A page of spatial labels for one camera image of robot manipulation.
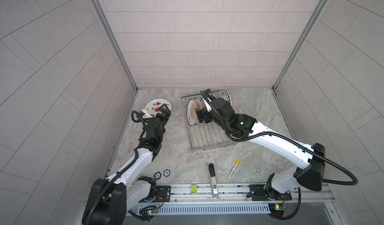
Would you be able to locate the left green circuit board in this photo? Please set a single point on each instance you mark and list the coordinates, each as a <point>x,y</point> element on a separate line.
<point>149,211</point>

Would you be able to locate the perforated vent strip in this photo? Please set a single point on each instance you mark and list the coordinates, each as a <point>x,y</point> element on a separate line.
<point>214,209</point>

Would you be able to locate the blue striped white plate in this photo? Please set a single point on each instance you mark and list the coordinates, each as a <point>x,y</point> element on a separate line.
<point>223,94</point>

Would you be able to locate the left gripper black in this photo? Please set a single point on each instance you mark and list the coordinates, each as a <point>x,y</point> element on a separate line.
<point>163,119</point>

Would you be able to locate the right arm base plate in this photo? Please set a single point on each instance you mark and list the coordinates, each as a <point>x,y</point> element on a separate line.
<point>259,193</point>

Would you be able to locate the right green circuit board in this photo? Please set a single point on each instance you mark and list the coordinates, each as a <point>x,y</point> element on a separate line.
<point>277,210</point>

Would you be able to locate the black silver handheld tool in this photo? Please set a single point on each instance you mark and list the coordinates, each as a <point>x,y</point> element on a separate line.
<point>213,181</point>

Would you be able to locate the orange sunburst plate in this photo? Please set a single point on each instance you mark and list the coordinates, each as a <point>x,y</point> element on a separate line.
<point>197,108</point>
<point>191,112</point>

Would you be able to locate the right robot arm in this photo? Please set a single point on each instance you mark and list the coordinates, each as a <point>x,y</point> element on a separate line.
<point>311,167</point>

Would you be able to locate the aluminium front rail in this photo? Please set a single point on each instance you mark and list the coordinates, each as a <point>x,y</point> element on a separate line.
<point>228,194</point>

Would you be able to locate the yellow white marker pen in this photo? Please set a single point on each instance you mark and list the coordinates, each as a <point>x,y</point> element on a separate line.
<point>233,169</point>

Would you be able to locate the red text white plate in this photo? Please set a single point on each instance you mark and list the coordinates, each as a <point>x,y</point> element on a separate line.
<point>205,104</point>

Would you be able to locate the green circuit board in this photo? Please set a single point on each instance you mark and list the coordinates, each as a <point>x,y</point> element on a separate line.
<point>149,211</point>
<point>277,210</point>

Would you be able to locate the orange sunburst plate front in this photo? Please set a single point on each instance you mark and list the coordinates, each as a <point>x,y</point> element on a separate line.
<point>191,112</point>

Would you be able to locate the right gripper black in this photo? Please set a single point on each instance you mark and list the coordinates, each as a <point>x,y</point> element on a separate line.
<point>205,114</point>

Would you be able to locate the watermelon pattern white plate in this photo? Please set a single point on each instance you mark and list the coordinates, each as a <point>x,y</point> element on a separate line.
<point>151,107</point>

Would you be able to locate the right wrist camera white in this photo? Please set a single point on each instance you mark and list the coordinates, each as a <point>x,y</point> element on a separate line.
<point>209,94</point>

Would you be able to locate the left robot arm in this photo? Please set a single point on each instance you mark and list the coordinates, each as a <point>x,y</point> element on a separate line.
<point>112,198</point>

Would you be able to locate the green small block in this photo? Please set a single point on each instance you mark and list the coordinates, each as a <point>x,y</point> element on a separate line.
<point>194,189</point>

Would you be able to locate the metal wire dish rack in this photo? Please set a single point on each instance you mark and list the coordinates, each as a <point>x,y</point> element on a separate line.
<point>203,137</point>

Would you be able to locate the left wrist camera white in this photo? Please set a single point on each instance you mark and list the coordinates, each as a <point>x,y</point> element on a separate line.
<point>145,115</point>

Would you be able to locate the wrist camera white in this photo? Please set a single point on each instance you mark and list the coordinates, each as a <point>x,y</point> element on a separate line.
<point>209,94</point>
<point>145,115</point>

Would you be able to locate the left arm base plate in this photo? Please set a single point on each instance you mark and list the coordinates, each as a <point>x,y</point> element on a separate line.
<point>163,194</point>

